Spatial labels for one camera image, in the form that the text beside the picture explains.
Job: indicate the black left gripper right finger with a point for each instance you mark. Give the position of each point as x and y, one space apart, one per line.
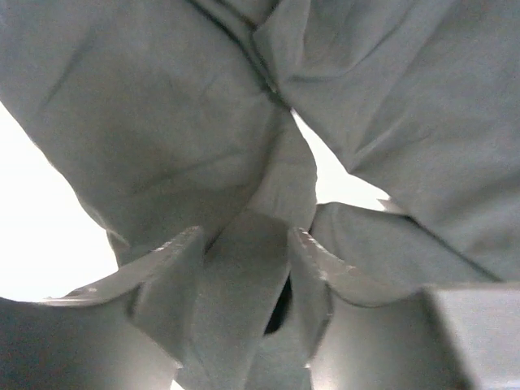
358 333

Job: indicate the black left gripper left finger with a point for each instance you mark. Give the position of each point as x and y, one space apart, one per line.
129 330

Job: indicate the black trousers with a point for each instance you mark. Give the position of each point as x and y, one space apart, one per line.
387 130

